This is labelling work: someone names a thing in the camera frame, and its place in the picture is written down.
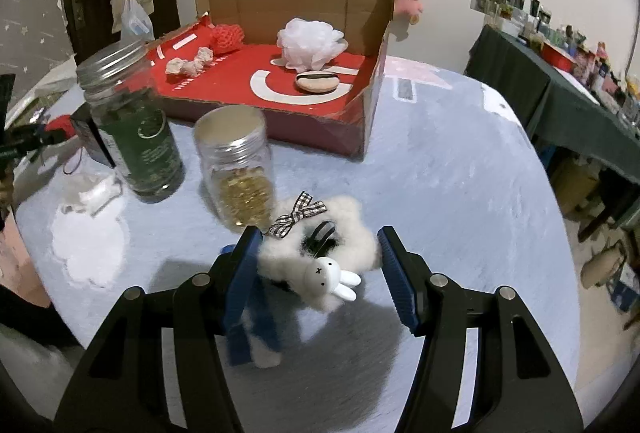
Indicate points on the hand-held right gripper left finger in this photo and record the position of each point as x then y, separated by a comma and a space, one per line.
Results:
245, 278

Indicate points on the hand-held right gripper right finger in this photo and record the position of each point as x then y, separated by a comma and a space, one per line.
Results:
400, 283

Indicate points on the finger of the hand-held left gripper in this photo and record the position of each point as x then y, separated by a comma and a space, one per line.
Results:
27, 138

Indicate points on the coral mesh bath pouf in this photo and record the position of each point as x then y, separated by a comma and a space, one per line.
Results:
60, 124

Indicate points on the blue plastic object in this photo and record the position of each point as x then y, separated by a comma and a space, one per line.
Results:
265, 318

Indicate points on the white fluffy rabbit scrunchie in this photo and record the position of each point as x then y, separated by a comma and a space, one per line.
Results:
350, 219

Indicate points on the black hair clip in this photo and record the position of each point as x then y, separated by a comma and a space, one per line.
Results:
320, 238

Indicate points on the white tissue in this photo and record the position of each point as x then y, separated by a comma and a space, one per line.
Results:
95, 195

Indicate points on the cardboard box with red inside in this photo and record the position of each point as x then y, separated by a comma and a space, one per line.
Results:
320, 133

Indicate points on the white crochet cloth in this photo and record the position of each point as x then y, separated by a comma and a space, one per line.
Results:
197, 62

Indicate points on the red knit pouch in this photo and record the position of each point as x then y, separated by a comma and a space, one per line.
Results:
227, 39

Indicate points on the white mesh bath pouf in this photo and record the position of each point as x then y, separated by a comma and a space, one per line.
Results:
307, 40

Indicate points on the clear jar of gold capsules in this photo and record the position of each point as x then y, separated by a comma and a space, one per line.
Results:
240, 193

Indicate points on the green jar with metal lid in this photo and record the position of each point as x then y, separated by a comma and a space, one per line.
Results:
145, 148

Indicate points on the clear plastic bag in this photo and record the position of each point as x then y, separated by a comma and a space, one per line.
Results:
137, 20

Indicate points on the person's black garment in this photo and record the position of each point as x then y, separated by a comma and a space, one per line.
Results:
35, 318

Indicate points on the table with green cloth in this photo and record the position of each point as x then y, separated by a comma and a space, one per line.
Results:
565, 113

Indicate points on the red basin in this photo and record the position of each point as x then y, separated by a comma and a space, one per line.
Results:
559, 58

